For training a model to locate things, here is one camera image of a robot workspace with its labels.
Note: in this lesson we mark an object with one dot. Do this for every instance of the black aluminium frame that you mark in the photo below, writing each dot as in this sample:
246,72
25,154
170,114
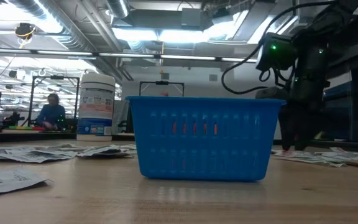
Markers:
26,137

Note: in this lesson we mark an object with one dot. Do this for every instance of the white packet dark print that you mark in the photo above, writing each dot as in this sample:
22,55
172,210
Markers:
26,155

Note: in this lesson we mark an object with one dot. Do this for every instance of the grey ceiling box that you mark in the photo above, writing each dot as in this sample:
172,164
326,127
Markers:
194,17

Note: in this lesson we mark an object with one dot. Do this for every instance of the small orange object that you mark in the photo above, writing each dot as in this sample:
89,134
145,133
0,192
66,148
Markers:
184,128

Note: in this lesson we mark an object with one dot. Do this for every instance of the colourful blocks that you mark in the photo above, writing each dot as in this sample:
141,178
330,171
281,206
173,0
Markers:
26,127

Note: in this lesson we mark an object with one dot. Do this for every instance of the grey wall vent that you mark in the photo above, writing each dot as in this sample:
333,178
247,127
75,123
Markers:
213,77
165,76

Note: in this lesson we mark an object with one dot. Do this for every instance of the low black workstation frame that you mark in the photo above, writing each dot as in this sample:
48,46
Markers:
162,82

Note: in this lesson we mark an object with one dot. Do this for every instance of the white wipes canister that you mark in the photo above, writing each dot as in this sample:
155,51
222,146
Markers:
95,102

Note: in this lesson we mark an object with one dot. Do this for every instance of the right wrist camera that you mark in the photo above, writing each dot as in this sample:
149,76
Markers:
275,53

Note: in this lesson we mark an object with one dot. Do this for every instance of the overhead light bar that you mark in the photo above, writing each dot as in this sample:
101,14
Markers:
126,55

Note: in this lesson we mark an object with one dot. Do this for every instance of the large white printed packet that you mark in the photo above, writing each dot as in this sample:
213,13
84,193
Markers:
8,182

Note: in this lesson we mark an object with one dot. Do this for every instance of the blue plastic basket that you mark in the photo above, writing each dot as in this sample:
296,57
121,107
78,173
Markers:
204,142

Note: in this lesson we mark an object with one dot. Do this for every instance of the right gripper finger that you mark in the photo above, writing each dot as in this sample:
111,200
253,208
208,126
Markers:
287,127
303,127

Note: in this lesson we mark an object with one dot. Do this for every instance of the packets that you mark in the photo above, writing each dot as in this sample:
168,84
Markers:
346,154

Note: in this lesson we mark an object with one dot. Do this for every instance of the person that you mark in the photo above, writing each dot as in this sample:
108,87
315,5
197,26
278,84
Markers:
51,115

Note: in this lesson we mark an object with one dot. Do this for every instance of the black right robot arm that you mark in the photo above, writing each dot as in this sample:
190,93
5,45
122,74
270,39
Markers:
331,18

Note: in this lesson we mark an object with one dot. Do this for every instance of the tall black workstation frame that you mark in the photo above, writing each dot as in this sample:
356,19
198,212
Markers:
56,77

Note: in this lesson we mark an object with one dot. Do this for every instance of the grey cloth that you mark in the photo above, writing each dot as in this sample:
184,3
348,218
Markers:
120,115

